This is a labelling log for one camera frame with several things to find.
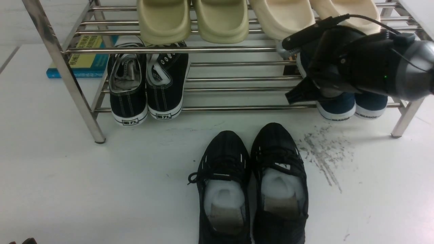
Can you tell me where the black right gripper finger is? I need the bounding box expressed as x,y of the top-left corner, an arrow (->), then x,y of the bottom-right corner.
285,76 -> 331,104
276,16 -> 349,60

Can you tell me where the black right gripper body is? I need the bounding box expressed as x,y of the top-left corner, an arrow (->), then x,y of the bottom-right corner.
307,26 -> 416,97

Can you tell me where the navy slip-on shoe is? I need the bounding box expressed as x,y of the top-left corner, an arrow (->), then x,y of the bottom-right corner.
354,92 -> 389,120
296,51 -> 356,122

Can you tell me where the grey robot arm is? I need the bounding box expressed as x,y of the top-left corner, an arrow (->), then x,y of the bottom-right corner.
278,14 -> 433,104

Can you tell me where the left cream slipper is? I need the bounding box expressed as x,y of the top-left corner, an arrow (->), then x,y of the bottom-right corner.
249,0 -> 316,40

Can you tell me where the cream slipper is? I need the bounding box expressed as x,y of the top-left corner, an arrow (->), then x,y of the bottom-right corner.
310,0 -> 381,35
249,0 -> 316,40

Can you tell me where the right cream slipper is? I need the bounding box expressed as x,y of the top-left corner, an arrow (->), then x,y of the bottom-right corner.
310,0 -> 381,35

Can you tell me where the right olive green slipper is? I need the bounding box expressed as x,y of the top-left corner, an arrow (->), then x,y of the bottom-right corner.
192,0 -> 249,44

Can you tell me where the olive green slipper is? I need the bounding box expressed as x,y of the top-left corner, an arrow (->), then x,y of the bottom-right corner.
136,0 -> 191,45
192,0 -> 249,44

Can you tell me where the right black knit sneaker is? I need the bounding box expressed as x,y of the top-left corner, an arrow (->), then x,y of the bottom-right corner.
251,123 -> 309,244

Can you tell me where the black knit sneaker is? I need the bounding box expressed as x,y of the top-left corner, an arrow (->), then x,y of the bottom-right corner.
251,123 -> 309,244
189,131 -> 252,244

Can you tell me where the left black knit sneaker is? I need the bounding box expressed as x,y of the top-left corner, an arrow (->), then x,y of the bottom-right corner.
189,131 -> 252,244

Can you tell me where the right black canvas sneaker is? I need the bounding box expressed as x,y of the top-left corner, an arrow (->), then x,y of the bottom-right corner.
146,53 -> 191,121

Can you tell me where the black canvas sneaker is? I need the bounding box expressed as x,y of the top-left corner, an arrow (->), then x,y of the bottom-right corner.
106,54 -> 148,127
146,53 -> 191,121

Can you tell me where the left olive green slipper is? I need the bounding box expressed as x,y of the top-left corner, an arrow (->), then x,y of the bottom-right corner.
136,0 -> 191,45

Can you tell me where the left black canvas sneaker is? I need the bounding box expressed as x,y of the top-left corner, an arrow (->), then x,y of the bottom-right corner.
106,54 -> 148,127

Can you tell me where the yellow and blue book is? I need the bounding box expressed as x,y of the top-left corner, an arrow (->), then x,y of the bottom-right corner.
46,35 -> 119,79

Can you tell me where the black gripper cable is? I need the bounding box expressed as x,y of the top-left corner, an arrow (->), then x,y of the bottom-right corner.
339,14 -> 431,72

